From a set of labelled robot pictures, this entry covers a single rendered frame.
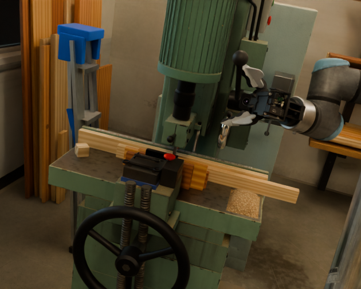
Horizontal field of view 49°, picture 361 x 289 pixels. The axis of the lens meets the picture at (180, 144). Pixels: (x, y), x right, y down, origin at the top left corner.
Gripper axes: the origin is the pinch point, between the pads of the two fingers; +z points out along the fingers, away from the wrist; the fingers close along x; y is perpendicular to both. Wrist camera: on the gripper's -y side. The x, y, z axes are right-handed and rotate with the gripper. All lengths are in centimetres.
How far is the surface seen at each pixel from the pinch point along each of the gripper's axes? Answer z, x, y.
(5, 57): 31, -8, -174
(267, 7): -22.7, -33.2, -21.1
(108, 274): 4, 58, -30
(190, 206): -4.1, 30.1, -8.7
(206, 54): 3.0, -8.7, -7.8
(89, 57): 1, -14, -113
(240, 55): 5.2, -6.6, 9.2
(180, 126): -0.3, 10.2, -17.5
